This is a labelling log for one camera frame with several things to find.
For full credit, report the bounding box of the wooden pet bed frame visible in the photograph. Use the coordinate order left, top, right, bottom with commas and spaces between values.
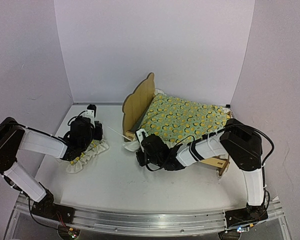
121, 72, 233, 176

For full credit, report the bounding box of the lemon print bed cushion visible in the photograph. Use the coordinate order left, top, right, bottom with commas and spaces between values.
123, 89, 233, 152

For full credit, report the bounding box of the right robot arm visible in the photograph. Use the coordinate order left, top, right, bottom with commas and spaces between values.
136, 118, 275, 222

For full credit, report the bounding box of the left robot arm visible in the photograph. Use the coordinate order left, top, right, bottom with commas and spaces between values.
0, 116, 109, 219

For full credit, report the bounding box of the small lemon print pillow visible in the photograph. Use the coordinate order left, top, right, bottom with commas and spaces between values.
65, 139, 110, 174

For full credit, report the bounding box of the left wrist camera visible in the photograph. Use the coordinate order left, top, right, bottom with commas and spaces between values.
83, 104, 97, 127

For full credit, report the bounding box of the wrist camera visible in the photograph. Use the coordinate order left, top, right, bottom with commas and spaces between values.
83, 104, 97, 127
135, 128, 149, 152

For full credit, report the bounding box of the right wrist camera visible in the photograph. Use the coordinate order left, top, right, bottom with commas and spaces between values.
135, 128, 149, 152

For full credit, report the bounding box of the aluminium front rail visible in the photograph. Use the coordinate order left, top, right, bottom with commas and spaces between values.
13, 189, 286, 233

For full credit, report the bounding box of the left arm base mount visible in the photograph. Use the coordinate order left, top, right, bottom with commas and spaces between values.
30, 189, 75, 224

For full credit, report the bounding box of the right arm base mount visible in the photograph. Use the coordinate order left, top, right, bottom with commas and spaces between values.
225, 200, 269, 231

